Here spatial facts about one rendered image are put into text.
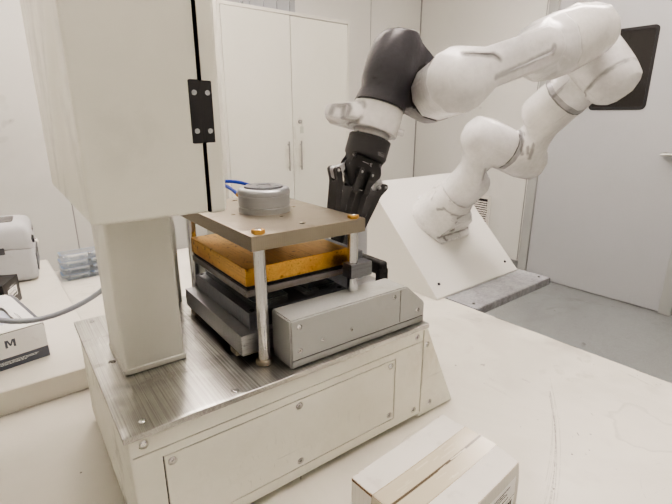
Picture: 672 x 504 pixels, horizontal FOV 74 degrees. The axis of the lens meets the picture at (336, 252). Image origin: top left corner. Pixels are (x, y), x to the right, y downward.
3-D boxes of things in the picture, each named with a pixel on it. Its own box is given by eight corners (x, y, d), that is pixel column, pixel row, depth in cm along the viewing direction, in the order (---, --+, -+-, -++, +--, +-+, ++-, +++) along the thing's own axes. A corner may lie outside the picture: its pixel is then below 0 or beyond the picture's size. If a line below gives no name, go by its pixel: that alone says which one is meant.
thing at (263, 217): (206, 319, 53) (196, 211, 49) (138, 257, 77) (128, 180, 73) (364, 277, 67) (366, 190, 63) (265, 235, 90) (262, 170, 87)
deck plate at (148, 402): (123, 446, 46) (122, 438, 46) (74, 326, 73) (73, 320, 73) (429, 327, 72) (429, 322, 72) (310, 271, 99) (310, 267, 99)
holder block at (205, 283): (249, 330, 61) (248, 313, 60) (197, 287, 76) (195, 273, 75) (346, 302, 70) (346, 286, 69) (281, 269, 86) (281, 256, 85)
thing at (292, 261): (246, 298, 59) (242, 228, 56) (189, 258, 76) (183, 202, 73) (349, 272, 69) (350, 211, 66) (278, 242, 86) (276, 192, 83)
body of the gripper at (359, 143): (367, 128, 73) (351, 184, 74) (401, 145, 78) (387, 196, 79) (339, 128, 79) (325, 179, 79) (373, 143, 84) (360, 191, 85)
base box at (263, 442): (146, 568, 52) (126, 443, 47) (90, 406, 80) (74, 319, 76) (451, 400, 82) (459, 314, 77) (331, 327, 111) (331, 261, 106)
